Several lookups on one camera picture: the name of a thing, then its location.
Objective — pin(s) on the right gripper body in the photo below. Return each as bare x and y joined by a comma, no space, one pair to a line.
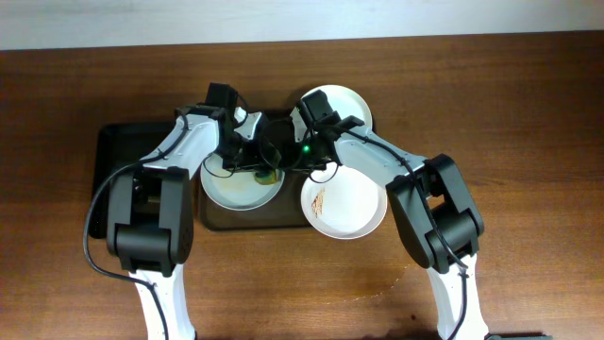
310,157

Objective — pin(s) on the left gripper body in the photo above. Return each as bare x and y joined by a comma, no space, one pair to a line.
252,158

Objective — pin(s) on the pale grey plate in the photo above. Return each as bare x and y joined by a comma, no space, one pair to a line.
236,191

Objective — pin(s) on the green yellow sponge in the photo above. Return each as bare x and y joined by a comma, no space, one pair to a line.
266,177

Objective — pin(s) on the white plate top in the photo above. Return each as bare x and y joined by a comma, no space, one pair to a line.
344,101

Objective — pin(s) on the white plate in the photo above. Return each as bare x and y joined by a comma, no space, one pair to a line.
342,203
344,101

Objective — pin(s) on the white plate bottom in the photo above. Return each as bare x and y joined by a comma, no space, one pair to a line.
342,203

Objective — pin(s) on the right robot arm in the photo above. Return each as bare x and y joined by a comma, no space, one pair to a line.
436,217

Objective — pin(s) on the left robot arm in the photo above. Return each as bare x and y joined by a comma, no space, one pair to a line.
152,248

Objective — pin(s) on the large brown serving tray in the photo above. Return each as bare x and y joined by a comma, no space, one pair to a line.
282,212

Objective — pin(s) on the small black tray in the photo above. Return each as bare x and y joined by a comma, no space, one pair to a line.
121,144

